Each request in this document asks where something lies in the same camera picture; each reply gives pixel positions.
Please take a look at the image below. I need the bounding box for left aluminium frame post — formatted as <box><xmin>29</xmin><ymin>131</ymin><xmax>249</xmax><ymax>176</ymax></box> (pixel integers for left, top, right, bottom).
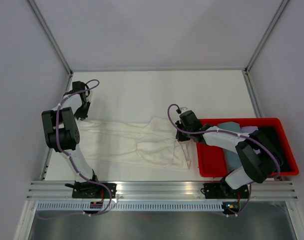
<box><xmin>25</xmin><ymin>0</ymin><xmax>73</xmax><ymax>77</ymax></box>

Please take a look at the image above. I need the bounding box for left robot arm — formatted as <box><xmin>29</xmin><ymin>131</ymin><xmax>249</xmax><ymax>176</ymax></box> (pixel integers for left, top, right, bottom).
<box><xmin>41</xmin><ymin>79</ymin><xmax>101</xmax><ymax>198</ymax></box>

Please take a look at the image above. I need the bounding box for aluminium frame post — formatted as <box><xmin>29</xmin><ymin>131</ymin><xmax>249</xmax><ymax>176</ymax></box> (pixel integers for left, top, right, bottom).
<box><xmin>244</xmin><ymin>0</ymin><xmax>291</xmax><ymax>75</ymax></box>
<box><xmin>25</xmin><ymin>0</ymin><xmax>73</xmax><ymax>77</ymax></box>

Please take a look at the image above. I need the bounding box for white slotted cable duct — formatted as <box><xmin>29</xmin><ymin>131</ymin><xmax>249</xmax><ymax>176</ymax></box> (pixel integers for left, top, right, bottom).
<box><xmin>37</xmin><ymin>201</ymin><xmax>223</xmax><ymax>212</ymax></box>

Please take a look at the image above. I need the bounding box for purple cable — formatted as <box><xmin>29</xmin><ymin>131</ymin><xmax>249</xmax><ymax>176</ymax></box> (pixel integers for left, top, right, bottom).
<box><xmin>36</xmin><ymin>79</ymin><xmax>116</xmax><ymax>221</ymax></box>
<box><xmin>167</xmin><ymin>103</ymin><xmax>282</xmax><ymax>218</ymax></box>

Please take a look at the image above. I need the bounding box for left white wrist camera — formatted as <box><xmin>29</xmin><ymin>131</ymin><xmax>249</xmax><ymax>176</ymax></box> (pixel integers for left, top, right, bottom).
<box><xmin>86</xmin><ymin>91</ymin><xmax>93</xmax><ymax>103</ymax></box>

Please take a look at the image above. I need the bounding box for red plastic bin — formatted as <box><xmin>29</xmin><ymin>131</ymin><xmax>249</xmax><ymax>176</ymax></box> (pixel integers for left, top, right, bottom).
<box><xmin>196</xmin><ymin>117</ymin><xmax>299</xmax><ymax>178</ymax></box>

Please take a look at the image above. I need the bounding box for black rolled t shirt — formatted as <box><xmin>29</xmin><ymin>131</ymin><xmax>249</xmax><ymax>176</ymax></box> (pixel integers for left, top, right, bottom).
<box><xmin>258</xmin><ymin>126</ymin><xmax>292</xmax><ymax>173</ymax></box>

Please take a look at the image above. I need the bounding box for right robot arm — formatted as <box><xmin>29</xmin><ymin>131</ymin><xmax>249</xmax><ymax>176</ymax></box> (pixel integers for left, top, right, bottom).
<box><xmin>175</xmin><ymin>108</ymin><xmax>283</xmax><ymax>198</ymax></box>

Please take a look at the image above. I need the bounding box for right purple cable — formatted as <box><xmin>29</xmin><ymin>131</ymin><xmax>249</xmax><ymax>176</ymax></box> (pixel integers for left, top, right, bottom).
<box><xmin>167</xmin><ymin>103</ymin><xmax>282</xmax><ymax>218</ymax></box>

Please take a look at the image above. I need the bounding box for grey-blue rolled t shirt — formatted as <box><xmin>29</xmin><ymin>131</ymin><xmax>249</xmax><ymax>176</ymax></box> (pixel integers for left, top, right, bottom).
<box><xmin>218</xmin><ymin>121</ymin><xmax>242</xmax><ymax>172</ymax></box>

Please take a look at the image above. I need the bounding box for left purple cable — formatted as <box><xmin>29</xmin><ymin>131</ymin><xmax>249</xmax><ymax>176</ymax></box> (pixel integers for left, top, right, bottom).
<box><xmin>36</xmin><ymin>79</ymin><xmax>116</xmax><ymax>221</ymax></box>

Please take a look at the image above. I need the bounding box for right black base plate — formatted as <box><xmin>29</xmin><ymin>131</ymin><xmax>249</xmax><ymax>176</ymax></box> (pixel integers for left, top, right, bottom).
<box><xmin>201</xmin><ymin>182</ymin><xmax>249</xmax><ymax>200</ymax></box>

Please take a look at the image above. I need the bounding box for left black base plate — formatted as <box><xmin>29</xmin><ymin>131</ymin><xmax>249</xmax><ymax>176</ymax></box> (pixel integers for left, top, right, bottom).
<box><xmin>64</xmin><ymin>181</ymin><xmax>117</xmax><ymax>199</ymax></box>

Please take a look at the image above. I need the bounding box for white t shirt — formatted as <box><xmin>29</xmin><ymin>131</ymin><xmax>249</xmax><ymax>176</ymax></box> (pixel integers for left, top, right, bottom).
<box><xmin>77</xmin><ymin>117</ymin><xmax>191</xmax><ymax>171</ymax></box>

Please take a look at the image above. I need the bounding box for right aluminium frame post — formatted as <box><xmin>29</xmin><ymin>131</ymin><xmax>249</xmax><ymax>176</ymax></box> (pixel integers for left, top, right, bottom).
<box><xmin>244</xmin><ymin>0</ymin><xmax>291</xmax><ymax>75</ymax></box>

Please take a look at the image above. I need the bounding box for aluminium mounting rail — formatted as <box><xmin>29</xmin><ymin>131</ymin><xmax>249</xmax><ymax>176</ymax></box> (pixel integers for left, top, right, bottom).
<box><xmin>26</xmin><ymin>180</ymin><xmax>298</xmax><ymax>201</ymax></box>

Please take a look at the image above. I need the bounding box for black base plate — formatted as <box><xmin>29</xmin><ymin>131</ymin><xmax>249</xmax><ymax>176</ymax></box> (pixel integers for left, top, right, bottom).
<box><xmin>64</xmin><ymin>181</ymin><xmax>117</xmax><ymax>199</ymax></box>
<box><xmin>201</xmin><ymin>182</ymin><xmax>249</xmax><ymax>200</ymax></box>

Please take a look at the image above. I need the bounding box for lilac rolled t shirt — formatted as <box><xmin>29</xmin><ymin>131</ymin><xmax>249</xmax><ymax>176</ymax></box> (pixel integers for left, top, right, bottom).
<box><xmin>241</xmin><ymin>126</ymin><xmax>258</xmax><ymax>136</ymax></box>

